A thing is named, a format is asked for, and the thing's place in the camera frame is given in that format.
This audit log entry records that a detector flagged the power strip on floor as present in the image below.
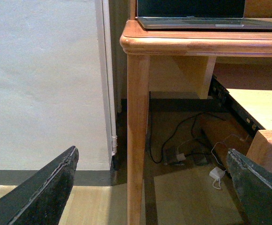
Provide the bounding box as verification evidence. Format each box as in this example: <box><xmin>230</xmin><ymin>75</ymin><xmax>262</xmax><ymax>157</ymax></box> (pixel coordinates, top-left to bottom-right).
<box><xmin>164</xmin><ymin>147</ymin><xmax>209</xmax><ymax>166</ymax></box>

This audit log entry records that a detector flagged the silver laptop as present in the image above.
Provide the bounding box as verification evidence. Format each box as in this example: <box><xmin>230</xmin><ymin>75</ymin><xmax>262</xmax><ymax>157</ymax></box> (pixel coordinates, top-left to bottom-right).
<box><xmin>137</xmin><ymin>0</ymin><xmax>272</xmax><ymax>30</ymax></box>

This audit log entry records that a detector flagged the white charger cable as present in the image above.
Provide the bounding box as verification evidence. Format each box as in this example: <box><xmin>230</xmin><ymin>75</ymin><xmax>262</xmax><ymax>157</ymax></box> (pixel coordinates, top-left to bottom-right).
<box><xmin>177</xmin><ymin>134</ymin><xmax>247</xmax><ymax>190</ymax></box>

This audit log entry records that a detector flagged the black power cable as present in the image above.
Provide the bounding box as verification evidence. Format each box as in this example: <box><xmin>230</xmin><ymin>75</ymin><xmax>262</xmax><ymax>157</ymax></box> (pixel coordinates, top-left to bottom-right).
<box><xmin>148</xmin><ymin>91</ymin><xmax>226</xmax><ymax>164</ymax></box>

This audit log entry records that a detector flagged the wooden desk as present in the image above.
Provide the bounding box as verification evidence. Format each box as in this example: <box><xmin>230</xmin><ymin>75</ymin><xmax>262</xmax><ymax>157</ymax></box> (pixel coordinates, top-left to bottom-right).
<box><xmin>120</xmin><ymin>0</ymin><xmax>272</xmax><ymax>225</ymax></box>

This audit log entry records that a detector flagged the white power adapter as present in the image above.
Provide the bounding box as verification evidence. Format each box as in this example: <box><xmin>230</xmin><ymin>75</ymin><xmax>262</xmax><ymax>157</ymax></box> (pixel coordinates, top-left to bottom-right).
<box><xmin>209</xmin><ymin>167</ymin><xmax>226</xmax><ymax>181</ymax></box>

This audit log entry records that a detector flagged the wooden keyboard drawer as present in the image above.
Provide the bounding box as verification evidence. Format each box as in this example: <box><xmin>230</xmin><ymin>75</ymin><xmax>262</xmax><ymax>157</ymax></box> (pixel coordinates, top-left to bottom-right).
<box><xmin>228</xmin><ymin>89</ymin><xmax>272</xmax><ymax>173</ymax></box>

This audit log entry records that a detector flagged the white wall pipe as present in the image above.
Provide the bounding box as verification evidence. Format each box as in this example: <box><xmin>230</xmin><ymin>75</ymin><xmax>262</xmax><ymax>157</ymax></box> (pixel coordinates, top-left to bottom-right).
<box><xmin>102</xmin><ymin>0</ymin><xmax>117</xmax><ymax>157</ymax></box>

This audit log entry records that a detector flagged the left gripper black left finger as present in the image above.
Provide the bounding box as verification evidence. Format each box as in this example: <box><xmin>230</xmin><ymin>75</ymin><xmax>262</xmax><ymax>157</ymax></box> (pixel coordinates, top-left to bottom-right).
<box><xmin>0</xmin><ymin>146</ymin><xmax>79</xmax><ymax>225</ymax></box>

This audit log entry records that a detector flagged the wooden rolling stand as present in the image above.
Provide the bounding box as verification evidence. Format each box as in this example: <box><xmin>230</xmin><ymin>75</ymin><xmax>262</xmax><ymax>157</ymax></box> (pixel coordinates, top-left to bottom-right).
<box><xmin>199</xmin><ymin>112</ymin><xmax>253</xmax><ymax>170</ymax></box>

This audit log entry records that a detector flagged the black drawer slide rail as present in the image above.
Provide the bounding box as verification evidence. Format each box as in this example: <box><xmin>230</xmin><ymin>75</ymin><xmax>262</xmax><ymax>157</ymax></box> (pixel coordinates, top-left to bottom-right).
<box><xmin>208</xmin><ymin>75</ymin><xmax>265</xmax><ymax>137</ymax></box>

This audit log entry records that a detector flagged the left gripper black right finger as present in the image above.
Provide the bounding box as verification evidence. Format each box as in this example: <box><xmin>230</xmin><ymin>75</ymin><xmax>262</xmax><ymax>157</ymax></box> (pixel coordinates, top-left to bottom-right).
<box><xmin>226</xmin><ymin>149</ymin><xmax>272</xmax><ymax>225</ymax></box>

